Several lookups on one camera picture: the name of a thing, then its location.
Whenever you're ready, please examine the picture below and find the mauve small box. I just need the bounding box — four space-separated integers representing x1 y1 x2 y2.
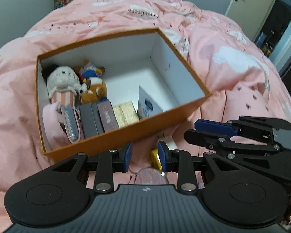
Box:
97 100 119 132

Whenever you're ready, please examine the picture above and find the white bunny plush striped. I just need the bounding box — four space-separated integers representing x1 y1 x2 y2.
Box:
41 64 81 106

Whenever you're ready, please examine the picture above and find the brown white dog plush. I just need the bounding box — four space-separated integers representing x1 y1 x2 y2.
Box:
80 77 107 104

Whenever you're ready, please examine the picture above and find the pink fabric pouch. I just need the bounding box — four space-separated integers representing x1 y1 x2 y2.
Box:
42 102 70 150

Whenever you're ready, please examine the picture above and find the orange cardboard box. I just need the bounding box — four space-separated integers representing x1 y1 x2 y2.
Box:
36 28 210 162

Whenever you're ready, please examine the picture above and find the white door with handle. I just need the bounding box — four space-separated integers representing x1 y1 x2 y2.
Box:
225 0 275 41

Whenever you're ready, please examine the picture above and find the yellow round object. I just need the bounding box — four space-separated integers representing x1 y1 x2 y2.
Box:
150 148 162 171

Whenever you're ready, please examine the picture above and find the gold yellow box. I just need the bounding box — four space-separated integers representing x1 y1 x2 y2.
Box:
113 102 139 128

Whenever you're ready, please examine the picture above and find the white usb charger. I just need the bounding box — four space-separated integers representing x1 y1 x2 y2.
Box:
157 133 177 150

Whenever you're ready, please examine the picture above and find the dark grey box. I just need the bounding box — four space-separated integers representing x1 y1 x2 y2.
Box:
78 103 104 139

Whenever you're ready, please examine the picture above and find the white blue price tag card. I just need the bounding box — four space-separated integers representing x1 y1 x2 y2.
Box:
137 86 163 119

